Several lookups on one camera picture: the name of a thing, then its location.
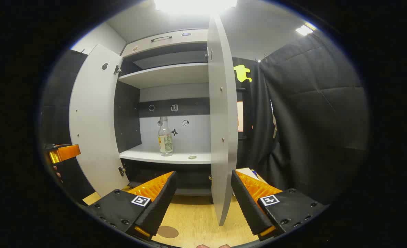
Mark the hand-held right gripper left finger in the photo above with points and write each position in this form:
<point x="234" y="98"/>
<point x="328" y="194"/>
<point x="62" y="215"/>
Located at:
<point x="158" y="206"/>

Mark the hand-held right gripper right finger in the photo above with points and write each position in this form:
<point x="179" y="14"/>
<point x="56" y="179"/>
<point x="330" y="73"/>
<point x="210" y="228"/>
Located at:
<point x="248" y="206"/>

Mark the black backdrop cloth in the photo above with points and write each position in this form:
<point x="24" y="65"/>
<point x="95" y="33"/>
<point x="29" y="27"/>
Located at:
<point x="258" y="120"/>

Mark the ceiling light panel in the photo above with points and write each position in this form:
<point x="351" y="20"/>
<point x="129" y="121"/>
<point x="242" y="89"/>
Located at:
<point x="304" y="30"/>
<point x="194" y="5"/>

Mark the clear plastic bottle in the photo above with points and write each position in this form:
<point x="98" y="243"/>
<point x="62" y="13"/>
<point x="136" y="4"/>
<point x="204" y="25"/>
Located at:
<point x="165" y="143"/>

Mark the white flat box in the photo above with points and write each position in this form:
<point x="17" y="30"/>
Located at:
<point x="248" y="171"/>

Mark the grey cabinet door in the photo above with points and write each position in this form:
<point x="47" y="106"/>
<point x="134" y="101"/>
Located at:
<point x="220" y="113"/>
<point x="93" y="120"/>

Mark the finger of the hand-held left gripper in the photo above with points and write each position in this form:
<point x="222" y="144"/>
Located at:
<point x="67" y="151"/>

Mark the brown round coaster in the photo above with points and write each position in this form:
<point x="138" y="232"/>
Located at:
<point x="168" y="231"/>

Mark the grey cabinet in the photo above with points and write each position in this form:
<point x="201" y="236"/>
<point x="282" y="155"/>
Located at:
<point x="169" y="74"/>

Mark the grey cabinet drawer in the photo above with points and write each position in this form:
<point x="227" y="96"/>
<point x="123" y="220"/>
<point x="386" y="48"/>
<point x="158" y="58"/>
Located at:
<point x="182" y="41"/>

